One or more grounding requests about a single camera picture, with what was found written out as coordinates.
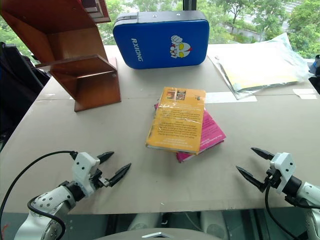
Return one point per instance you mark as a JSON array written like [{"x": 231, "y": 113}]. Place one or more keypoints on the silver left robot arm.
[{"x": 47, "y": 200}]

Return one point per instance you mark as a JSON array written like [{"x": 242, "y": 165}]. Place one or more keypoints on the clear plastic bag with papers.
[{"x": 262, "y": 65}]

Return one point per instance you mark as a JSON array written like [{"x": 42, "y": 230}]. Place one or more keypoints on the black bag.
[{"x": 17, "y": 90}]

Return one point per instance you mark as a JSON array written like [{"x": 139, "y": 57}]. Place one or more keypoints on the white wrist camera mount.
[
  {"x": 83, "y": 167},
  {"x": 283, "y": 167}
]

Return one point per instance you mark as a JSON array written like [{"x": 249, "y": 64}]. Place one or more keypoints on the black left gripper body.
[{"x": 98, "y": 178}]

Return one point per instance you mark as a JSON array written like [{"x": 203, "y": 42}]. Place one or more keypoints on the grey robot torso top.
[{"x": 157, "y": 235}]

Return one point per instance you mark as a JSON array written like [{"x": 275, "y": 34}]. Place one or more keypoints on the brown wooden bookshelf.
[{"x": 72, "y": 55}]

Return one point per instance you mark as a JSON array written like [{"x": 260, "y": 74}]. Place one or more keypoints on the orange paperback book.
[{"x": 177, "y": 119}]

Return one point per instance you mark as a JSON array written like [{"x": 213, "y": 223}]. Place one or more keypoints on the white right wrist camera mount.
[{"x": 283, "y": 167}]

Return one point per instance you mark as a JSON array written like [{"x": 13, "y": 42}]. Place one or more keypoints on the white tape piece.
[{"x": 306, "y": 93}]

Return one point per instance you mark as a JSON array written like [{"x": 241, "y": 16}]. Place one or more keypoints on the pink paperback book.
[{"x": 207, "y": 132}]

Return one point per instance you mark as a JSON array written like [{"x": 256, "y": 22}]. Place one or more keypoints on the blue AXIONG kick pad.
[{"x": 161, "y": 41}]

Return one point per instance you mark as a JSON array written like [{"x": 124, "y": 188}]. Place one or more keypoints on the white paper label strip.
[{"x": 231, "y": 97}]

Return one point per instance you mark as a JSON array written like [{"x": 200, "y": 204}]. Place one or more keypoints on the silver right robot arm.
[{"x": 308, "y": 197}]

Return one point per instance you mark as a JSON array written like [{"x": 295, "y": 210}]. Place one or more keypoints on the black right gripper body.
[{"x": 271, "y": 176}]

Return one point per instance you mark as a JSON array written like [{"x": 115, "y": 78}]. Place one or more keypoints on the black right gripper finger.
[
  {"x": 262, "y": 153},
  {"x": 250, "y": 176}
]

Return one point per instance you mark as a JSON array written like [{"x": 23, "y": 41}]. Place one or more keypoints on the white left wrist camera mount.
[{"x": 83, "y": 167}]

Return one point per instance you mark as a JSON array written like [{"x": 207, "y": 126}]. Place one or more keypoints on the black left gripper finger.
[
  {"x": 106, "y": 156},
  {"x": 119, "y": 175}
]

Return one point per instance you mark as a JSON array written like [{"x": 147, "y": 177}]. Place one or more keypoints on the dark object at edge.
[{"x": 315, "y": 75}]

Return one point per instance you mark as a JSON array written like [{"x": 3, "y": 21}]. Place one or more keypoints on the black window frame post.
[{"x": 188, "y": 5}]

